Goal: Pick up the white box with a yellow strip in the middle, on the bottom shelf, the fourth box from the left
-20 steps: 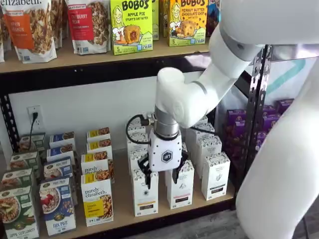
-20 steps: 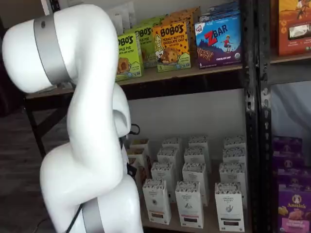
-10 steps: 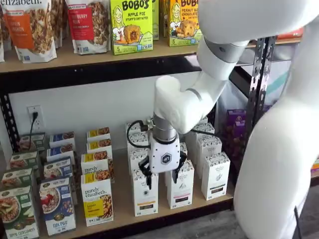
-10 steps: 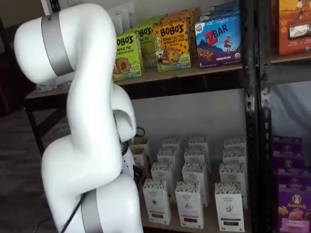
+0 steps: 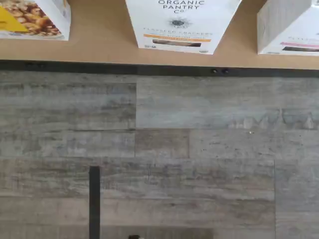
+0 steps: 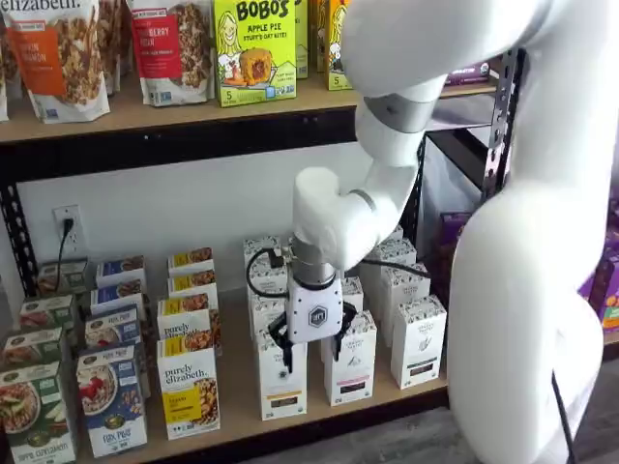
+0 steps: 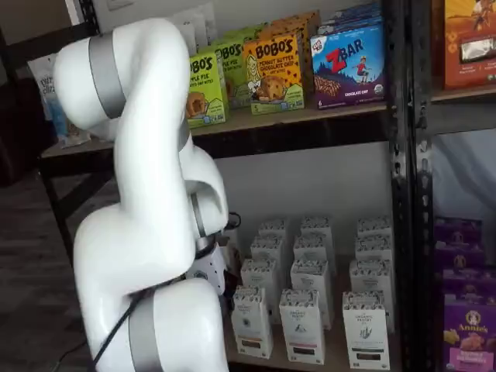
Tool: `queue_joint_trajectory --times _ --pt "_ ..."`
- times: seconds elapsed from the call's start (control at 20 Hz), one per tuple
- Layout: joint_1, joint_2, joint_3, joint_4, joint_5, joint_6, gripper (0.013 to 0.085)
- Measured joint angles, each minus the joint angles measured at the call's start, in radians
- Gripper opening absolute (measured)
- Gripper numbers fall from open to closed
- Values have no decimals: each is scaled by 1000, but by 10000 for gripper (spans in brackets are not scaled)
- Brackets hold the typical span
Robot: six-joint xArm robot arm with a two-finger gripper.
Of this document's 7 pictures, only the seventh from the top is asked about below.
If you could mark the red purely elizabeth granola bag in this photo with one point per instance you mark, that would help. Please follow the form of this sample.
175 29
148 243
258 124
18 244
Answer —
190 38

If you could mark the white tea box black strip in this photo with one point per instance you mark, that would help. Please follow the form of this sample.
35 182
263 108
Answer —
366 333
370 277
373 248
374 226

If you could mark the blue Z Bar box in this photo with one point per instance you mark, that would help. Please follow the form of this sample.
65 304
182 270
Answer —
348 15
346 66

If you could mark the dark brown furniture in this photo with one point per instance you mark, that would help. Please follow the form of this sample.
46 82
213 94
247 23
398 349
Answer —
15 135

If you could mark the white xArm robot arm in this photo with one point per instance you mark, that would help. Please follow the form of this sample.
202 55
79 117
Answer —
135 155

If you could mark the yellow Bobo's peanut butter box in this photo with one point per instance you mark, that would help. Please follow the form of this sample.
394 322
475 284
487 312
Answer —
298 17
283 29
273 73

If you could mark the white tea box pink strip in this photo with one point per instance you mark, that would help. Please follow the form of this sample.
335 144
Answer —
310 275
302 329
312 248
315 225

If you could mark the white tea box yellow strip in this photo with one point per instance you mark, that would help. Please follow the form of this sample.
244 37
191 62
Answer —
252 321
257 275
267 248
273 228

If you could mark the blue purely elizabeth granola bag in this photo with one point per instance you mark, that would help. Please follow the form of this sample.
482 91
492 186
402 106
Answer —
42 89

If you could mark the purple Annie's snack box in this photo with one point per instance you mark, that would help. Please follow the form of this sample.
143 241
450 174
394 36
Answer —
470 337
469 283
459 257
457 230

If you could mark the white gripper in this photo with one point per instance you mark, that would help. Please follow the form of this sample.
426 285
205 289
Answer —
213 267

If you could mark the orange snack box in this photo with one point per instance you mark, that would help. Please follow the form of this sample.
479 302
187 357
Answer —
470 42

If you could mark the green Bobo's apple pie box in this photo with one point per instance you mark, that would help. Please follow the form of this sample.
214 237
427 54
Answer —
207 89
248 33
232 73

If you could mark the white purely elizabeth granola bag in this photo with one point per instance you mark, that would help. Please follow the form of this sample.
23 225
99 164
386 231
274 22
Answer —
203 23

